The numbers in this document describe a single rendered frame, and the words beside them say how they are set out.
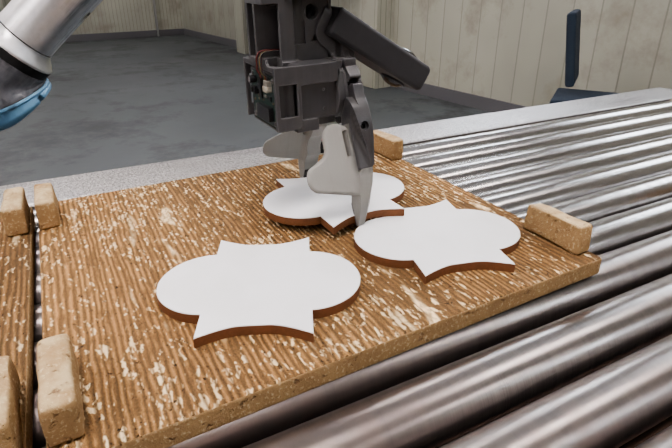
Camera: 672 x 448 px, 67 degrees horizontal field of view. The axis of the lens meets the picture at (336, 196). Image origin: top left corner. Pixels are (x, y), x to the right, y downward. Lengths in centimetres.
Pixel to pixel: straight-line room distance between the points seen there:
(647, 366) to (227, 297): 28
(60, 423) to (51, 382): 2
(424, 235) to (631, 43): 384
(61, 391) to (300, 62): 28
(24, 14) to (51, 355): 64
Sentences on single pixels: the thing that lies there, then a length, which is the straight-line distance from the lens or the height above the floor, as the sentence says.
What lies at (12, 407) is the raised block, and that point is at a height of 96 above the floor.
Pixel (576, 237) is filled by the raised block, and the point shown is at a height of 95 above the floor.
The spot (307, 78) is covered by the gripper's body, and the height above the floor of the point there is 107.
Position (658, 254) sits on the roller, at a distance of 55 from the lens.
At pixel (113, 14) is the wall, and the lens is 1135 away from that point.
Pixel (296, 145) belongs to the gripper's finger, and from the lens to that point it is 52.
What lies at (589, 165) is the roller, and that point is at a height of 91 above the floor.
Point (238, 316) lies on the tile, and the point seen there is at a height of 94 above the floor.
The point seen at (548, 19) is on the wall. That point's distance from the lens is 455.
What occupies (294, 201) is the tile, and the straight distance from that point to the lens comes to 49.
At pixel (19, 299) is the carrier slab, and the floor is 94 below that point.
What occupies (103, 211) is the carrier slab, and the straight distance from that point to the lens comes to 55.
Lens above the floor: 115
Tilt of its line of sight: 24 degrees down
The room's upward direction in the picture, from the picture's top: straight up
